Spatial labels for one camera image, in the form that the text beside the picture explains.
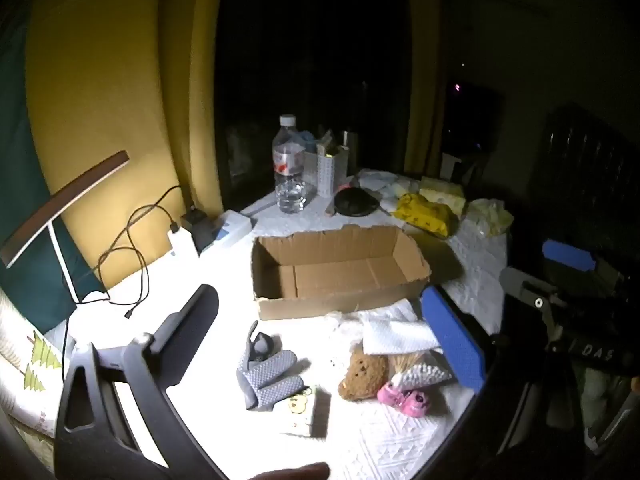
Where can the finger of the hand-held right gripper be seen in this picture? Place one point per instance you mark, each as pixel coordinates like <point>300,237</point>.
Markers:
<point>570,255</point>
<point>530,290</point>

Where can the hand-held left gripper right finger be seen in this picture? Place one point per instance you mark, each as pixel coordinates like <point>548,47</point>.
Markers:
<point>452,340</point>

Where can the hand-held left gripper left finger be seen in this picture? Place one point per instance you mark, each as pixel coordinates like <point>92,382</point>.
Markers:
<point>192,310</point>

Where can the white brush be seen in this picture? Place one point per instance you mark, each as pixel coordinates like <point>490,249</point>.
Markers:
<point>420,372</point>

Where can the pink plush toy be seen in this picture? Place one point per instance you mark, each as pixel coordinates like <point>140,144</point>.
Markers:
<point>405,400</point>

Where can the brown plush bear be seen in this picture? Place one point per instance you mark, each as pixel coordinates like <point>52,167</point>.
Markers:
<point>362,372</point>

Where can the grey dotted glove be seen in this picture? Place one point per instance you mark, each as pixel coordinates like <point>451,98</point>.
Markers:
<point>275,375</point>

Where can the cardboard box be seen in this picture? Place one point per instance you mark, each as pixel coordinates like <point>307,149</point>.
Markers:
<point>325,305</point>

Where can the cartoon printed tissue packet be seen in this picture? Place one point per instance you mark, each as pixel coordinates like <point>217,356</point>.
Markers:
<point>300,410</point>

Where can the person's left hand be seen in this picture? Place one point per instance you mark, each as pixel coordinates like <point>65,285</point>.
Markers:
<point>295,472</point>

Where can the white charger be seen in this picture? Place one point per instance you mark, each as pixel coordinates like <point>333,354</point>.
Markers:
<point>182,242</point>

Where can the black power adapter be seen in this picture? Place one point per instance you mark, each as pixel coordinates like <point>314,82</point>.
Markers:
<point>200,227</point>

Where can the crumpled plastic bag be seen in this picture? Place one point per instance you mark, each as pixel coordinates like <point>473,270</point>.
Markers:
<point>487,215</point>

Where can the white power strip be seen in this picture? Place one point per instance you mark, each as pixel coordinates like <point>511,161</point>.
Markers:
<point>232,225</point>

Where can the dark chair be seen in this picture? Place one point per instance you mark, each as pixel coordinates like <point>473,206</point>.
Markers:
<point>575,160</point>

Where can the yellow packet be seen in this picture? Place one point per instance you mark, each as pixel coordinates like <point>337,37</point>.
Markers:
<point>425,212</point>

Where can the pale yellow tissue pack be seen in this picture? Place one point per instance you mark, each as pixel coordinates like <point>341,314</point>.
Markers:
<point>442,192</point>

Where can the black round pan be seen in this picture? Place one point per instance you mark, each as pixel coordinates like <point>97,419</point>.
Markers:
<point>355,202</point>

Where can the white printed paper bag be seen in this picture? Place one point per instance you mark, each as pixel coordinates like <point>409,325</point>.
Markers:
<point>30,360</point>

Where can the dark appliance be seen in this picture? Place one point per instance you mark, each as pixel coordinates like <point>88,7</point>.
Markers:
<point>472,115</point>

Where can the clear water bottle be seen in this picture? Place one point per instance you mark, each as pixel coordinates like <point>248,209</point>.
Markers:
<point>290,170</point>

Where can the white desk lamp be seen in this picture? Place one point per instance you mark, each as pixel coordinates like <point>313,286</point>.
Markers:
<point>65,195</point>

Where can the white crumpled cloth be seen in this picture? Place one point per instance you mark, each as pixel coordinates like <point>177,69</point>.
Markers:
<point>377,180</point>

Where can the white perforated pen holder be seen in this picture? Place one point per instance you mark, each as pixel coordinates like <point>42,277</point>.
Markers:
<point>327,172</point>

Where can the dark green curtain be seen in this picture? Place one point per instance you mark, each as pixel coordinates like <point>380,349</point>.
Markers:
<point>20,135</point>

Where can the yellow curtain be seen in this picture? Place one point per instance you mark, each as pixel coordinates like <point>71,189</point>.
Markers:
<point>125,60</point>

